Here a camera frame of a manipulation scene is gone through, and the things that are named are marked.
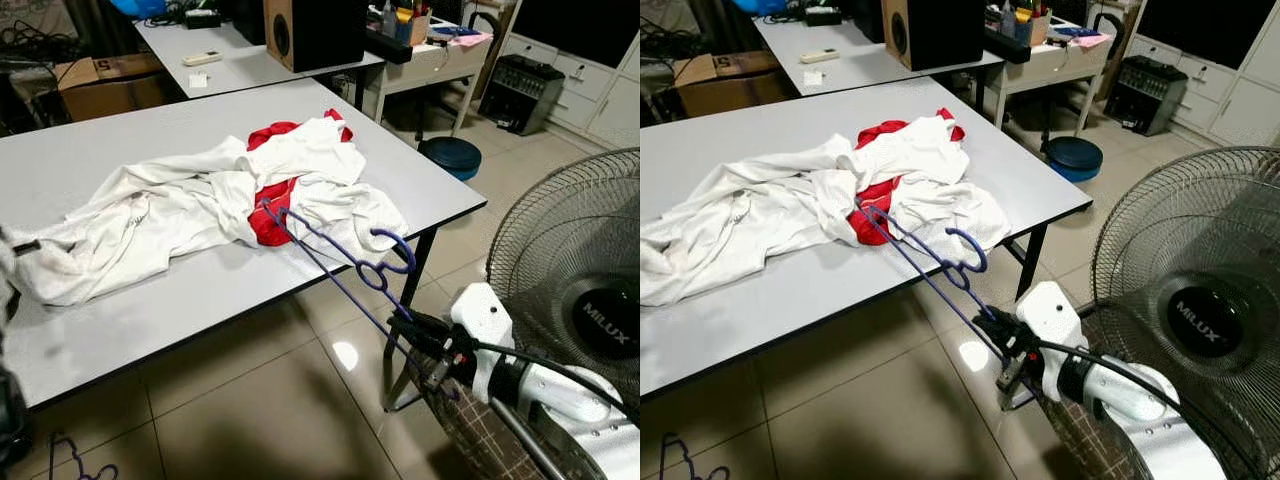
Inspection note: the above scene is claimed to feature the blue plastic clothes hanger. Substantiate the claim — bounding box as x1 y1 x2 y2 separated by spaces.
258 198 463 403
855 198 1011 361

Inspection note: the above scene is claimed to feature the white shirt with dark print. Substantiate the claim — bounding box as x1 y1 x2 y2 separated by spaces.
0 135 261 308
640 135 871 308

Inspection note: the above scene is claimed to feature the black metal table leg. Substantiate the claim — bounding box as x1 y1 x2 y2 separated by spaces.
383 230 441 414
998 226 1048 413

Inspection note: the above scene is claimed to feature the red shirt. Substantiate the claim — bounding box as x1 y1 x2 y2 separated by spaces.
247 108 353 248
848 108 966 248

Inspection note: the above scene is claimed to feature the black MILUX floor fan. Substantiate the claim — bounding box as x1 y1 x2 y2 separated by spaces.
485 147 640 441
1090 147 1280 480

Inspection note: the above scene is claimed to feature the blue round stool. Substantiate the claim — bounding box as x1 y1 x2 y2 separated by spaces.
1043 137 1104 182
418 137 483 182

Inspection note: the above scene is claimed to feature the black audio mixer box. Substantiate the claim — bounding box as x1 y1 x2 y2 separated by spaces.
1103 55 1189 136
478 55 564 136

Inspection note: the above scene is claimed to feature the small white desk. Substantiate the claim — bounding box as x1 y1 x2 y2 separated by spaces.
375 30 493 136
990 28 1113 133

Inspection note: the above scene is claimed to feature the black soundbar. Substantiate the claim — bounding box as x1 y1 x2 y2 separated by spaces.
983 25 1031 63
365 28 414 65

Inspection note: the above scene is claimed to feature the white cabinet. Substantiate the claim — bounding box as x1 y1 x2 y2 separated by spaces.
500 0 640 151
1125 0 1280 146

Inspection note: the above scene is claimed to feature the black wooden loudspeaker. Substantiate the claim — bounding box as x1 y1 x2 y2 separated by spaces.
263 0 368 73
880 0 986 71

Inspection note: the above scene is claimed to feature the tan pen holder with pens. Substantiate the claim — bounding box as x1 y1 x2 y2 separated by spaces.
395 5 431 46
1012 5 1051 46

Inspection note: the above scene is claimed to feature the black television screen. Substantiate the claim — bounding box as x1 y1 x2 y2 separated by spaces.
1135 0 1261 71
510 0 640 69

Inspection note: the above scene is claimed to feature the brown cardboard box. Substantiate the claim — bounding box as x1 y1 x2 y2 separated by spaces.
55 52 171 123
672 50 791 119

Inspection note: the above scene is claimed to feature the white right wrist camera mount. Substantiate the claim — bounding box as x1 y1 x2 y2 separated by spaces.
448 283 517 403
1015 282 1086 401

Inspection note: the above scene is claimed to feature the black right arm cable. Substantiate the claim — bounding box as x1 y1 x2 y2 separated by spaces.
1038 340 1271 480
468 340 640 419

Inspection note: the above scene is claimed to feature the purple wire clothes hanger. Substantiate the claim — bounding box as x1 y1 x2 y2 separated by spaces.
660 432 736 480
45 430 121 480

